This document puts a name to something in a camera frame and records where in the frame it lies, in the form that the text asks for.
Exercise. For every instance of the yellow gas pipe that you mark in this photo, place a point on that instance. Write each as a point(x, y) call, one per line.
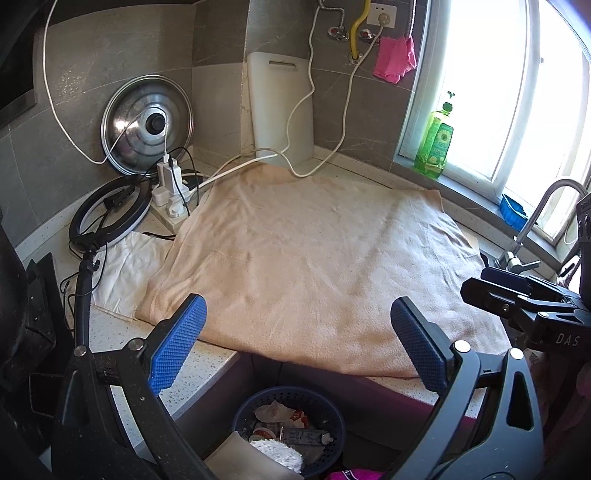
point(358, 32)

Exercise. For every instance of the red white yogurt cup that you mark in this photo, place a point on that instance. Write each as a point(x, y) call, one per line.
point(264, 434)

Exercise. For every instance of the blue plastic container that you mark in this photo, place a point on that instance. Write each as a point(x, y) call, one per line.
point(515, 214)

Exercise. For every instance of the beige towel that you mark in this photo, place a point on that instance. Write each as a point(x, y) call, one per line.
point(314, 258)

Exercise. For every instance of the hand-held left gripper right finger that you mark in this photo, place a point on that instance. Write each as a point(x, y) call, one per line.
point(415, 344)

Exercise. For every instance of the pink garment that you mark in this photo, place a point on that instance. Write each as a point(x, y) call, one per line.
point(355, 474)

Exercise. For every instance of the white power strip with chargers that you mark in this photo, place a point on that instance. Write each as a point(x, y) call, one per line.
point(189, 161)

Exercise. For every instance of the white wall socket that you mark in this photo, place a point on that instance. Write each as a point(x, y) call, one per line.
point(382, 14)

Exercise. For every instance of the white charger plug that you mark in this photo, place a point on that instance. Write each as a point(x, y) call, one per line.
point(168, 175)

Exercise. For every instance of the white knitted cloth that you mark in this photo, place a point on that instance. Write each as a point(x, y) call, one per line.
point(277, 454)

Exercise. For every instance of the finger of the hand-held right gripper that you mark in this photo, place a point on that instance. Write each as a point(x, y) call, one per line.
point(521, 281)
point(494, 297)

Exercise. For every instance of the white cutting board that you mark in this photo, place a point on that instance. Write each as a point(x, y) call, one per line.
point(272, 106)

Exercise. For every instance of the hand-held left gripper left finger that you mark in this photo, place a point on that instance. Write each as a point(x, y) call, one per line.
point(178, 341)

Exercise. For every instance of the dark blue mesh basket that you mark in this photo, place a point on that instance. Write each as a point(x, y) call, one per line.
point(332, 415)

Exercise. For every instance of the green dish soap bottle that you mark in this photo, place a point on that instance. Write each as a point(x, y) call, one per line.
point(434, 143)

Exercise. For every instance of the steel pot lid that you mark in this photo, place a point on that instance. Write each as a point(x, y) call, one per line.
point(129, 134)

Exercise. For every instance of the white window frame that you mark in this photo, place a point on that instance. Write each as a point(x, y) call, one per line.
point(485, 115)

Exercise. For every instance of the beige paper bag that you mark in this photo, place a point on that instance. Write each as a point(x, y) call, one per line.
point(235, 457)

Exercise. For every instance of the steel kitchen faucet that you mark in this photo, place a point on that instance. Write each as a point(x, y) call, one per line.
point(540, 203)

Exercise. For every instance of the pink rag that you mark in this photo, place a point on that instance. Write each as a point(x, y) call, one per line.
point(392, 60)

